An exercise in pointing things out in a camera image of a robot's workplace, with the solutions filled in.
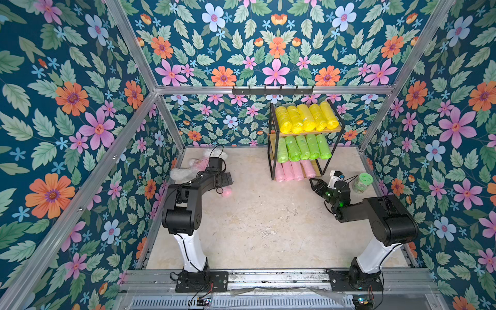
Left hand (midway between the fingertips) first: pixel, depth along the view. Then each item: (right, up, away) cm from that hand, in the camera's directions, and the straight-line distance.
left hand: (223, 179), depth 102 cm
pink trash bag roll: (+30, +3, 0) cm, 30 cm away
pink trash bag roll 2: (+35, +4, +2) cm, 35 cm away
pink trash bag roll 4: (+46, +4, +2) cm, 47 cm away
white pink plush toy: (-14, +7, 0) cm, 16 cm away
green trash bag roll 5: (+51, +14, -11) cm, 54 cm away
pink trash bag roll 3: (+40, +4, +3) cm, 41 cm away
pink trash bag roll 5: (+3, -6, -3) cm, 8 cm away
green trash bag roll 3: (+41, +16, -10) cm, 45 cm away
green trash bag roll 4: (+46, +17, -9) cm, 49 cm away
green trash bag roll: (+31, +13, -13) cm, 36 cm away
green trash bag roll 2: (+36, +12, -13) cm, 40 cm away
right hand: (+47, 0, -6) cm, 47 cm away
